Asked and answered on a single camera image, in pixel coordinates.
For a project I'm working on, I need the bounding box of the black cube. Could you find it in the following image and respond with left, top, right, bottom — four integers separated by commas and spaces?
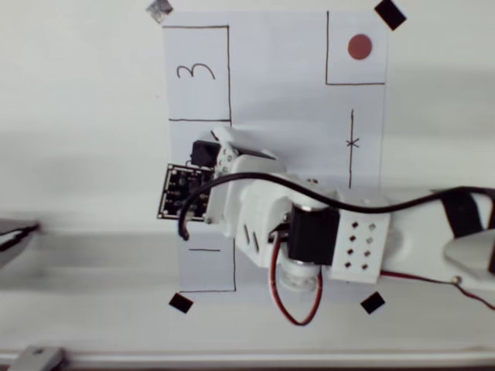
190, 140, 220, 168

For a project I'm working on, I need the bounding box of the white paper sheet with markings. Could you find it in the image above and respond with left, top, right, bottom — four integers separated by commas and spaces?
162, 10, 389, 305

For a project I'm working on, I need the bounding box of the small black tape piece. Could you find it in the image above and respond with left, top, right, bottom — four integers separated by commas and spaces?
167, 292, 194, 315
359, 291, 387, 315

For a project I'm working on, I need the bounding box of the glossy black tape piece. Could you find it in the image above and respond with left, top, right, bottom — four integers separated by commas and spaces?
145, 0, 174, 25

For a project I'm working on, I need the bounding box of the red round sticker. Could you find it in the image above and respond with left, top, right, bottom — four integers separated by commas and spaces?
346, 33, 374, 61

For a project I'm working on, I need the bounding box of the large black tape piece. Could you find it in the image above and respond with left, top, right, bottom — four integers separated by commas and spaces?
373, 0, 408, 31

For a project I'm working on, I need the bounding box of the camera circuit board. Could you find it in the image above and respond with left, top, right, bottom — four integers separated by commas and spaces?
156, 163, 216, 222

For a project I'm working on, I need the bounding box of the black camera cable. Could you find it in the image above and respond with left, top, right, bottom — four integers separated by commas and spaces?
177, 172, 495, 241

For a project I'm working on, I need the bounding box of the red looped servo wire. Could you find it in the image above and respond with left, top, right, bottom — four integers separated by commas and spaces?
268, 231, 324, 326

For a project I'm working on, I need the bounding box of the red black servo wire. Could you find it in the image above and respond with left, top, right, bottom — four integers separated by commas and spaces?
381, 271, 495, 311

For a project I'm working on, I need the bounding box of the grey metal bracket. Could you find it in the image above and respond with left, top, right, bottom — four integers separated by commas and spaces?
5, 346, 69, 371

